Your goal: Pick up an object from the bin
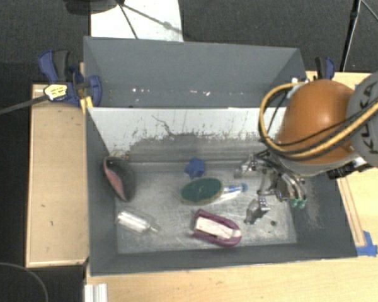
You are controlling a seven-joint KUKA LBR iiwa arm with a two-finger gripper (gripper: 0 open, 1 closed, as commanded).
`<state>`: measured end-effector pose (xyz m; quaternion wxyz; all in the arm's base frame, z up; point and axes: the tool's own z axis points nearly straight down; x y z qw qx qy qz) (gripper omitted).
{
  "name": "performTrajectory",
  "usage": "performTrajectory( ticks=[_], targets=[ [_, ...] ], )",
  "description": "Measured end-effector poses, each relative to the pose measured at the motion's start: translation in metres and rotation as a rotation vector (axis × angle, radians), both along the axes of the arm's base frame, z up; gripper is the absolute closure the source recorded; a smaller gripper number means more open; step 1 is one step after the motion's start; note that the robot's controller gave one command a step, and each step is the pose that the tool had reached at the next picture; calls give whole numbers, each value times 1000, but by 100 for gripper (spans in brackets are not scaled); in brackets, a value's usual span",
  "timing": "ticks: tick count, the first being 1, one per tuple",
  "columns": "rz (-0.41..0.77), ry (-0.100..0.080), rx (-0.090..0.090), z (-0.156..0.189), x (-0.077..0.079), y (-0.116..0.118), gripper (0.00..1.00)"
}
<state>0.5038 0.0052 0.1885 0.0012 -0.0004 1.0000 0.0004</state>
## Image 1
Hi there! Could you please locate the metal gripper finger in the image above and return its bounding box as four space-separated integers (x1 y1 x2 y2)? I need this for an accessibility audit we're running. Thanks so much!
234 159 259 179
244 198 271 225

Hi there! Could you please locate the clear tube with blue cap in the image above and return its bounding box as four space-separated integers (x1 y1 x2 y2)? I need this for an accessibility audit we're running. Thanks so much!
222 182 249 201

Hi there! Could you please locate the purple stapler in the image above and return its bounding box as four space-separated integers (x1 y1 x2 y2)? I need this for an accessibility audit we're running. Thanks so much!
188 208 243 248

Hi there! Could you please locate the green round sponge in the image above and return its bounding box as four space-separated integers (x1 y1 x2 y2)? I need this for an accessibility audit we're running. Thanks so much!
180 177 224 206

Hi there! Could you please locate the blue star-shaped toy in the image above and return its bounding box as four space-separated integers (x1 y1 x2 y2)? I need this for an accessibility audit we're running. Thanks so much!
184 157 207 180

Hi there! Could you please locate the grey metal bin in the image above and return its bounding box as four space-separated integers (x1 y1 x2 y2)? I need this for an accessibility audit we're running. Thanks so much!
83 36 358 277

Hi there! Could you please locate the clear plastic bottle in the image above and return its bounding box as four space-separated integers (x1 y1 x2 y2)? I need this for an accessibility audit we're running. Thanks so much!
115 211 160 234

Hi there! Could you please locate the black and pink shoe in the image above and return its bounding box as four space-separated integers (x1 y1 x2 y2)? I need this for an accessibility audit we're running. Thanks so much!
102 155 137 203

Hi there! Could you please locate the pale wood board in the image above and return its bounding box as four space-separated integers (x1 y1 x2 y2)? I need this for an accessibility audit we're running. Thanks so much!
25 82 91 269

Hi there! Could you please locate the black cylinder on white bracket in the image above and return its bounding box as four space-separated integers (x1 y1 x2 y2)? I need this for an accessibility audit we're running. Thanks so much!
326 157 367 181

